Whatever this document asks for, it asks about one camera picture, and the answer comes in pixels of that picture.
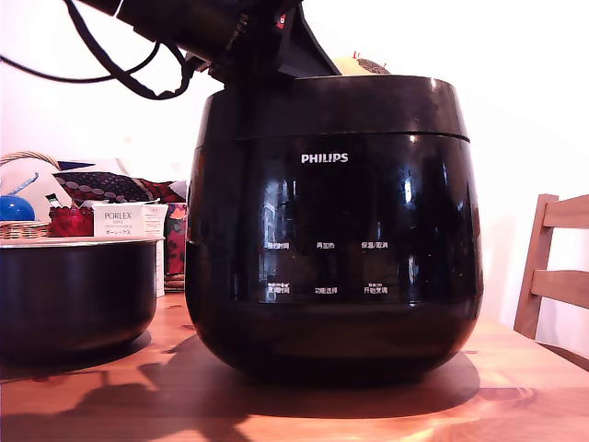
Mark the rice cooker inner pot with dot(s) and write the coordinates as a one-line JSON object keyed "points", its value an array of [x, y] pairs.
{"points": [[78, 294]]}

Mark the white Porlex box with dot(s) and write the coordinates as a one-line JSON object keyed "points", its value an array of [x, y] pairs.
{"points": [[117, 221]]}

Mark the wooden chair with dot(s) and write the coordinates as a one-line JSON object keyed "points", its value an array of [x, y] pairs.
{"points": [[536, 285]]}

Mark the black rice cooker lid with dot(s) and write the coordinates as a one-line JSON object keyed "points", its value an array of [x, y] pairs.
{"points": [[368, 110]]}

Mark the white tissue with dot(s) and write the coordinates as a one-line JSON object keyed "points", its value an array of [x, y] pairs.
{"points": [[177, 191]]}

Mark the red glass goblet bowl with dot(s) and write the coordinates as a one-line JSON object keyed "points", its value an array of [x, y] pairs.
{"points": [[69, 223]]}

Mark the black Philips rice cooker body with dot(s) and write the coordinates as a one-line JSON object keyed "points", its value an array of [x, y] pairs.
{"points": [[331, 322]]}

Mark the thin white and green sachet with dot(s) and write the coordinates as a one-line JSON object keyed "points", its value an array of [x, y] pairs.
{"points": [[54, 201]]}

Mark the cork globe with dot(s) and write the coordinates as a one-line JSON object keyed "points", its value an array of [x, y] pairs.
{"points": [[354, 66]]}

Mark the floral tissue box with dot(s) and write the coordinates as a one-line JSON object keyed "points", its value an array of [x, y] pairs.
{"points": [[175, 239]]}

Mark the blue ball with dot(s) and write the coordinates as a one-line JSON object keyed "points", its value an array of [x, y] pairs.
{"points": [[14, 209]]}

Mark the flat wicker tray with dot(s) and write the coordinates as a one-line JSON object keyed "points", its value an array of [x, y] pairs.
{"points": [[175, 283]]}

